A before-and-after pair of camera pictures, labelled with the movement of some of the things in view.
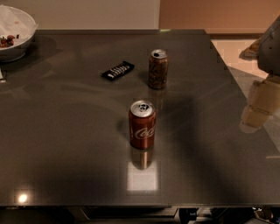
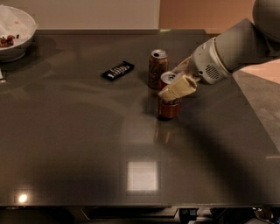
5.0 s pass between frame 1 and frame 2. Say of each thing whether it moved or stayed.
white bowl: stayed
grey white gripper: moved
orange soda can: stayed
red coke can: moved
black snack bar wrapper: stayed
